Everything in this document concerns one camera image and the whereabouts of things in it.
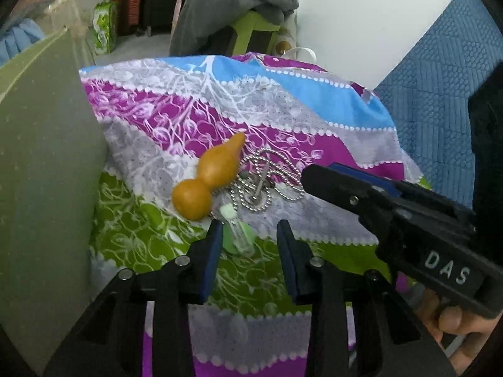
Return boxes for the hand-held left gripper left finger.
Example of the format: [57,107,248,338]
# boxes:
[43,219,224,377]

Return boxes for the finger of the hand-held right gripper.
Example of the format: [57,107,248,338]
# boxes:
[301,164,397,226]
[328,162,478,228]

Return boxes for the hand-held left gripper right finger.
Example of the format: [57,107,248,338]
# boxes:
[276,219,456,377]

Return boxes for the silver ball chain necklace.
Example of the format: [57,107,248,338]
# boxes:
[230,147,307,215]

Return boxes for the brown wooden gourd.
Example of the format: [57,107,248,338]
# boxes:
[172,131,247,221]

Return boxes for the person's right hand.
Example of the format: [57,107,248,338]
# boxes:
[414,283,500,374]

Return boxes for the striped floral cloth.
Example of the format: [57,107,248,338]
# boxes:
[79,53,432,377]

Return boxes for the blue quilted cushion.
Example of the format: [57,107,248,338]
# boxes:
[373,0,503,210]

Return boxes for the floral board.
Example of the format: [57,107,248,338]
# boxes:
[276,19,298,56]

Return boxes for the green plastic stool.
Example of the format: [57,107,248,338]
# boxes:
[226,10,282,56]

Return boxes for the grey clothes pile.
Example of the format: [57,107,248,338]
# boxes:
[169,0,300,57]

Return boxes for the green printed bag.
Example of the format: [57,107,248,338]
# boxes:
[91,0,119,54]

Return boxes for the red and black suitcase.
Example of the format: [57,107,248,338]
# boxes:
[115,0,145,37]

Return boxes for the light blue blanket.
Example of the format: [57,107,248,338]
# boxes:
[0,18,45,67]

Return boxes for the clear plastic bag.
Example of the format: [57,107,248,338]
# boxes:
[8,0,86,45]

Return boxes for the white strap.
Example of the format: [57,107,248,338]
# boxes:
[281,46,318,62]

